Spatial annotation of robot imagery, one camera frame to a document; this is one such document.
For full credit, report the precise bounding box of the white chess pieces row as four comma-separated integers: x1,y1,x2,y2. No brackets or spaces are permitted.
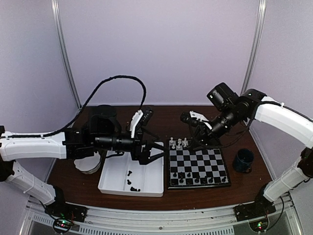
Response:
168,137,190,150

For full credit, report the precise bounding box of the dark blue mug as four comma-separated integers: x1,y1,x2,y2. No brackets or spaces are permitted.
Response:
232,148,254,174

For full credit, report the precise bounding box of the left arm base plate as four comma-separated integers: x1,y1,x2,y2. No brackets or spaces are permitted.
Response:
44,202,88,222

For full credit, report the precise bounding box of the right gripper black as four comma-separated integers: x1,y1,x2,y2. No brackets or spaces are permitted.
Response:
188,105,241,152

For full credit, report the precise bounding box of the white plastic tray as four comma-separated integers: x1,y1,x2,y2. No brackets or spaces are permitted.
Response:
98,152,164,197

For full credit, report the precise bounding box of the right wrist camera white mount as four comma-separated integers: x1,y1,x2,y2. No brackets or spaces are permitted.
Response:
180,111,212,130

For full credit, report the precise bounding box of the black and silver chessboard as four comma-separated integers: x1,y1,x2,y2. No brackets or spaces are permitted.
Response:
166,139,231,189

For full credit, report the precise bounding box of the white scalloped bowl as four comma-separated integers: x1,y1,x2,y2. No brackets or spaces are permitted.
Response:
74,158,100,174

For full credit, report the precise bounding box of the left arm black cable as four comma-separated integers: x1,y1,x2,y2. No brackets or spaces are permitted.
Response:
36,75,147,138

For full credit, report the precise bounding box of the aluminium front rail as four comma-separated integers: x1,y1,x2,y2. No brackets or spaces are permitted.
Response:
17,194,305,235

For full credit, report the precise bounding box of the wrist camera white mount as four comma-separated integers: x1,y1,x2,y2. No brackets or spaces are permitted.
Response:
129,107,154,139
180,111,212,130

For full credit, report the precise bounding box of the aluminium frame post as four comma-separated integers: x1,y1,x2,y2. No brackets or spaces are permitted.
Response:
51,0,82,110
240,0,267,94

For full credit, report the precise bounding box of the left aluminium frame post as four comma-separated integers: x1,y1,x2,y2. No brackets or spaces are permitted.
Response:
51,0,82,110

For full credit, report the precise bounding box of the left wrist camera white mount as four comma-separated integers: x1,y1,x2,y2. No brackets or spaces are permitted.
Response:
129,107,154,139

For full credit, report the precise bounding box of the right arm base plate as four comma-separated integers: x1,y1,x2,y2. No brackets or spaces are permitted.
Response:
234,202,276,222

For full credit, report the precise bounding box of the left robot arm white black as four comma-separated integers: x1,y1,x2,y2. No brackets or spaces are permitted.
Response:
0,105,165,217

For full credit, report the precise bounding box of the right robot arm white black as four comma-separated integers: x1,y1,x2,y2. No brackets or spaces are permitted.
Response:
181,82,313,216

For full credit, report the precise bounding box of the right aluminium frame post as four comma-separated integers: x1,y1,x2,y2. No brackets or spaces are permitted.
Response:
240,0,267,94

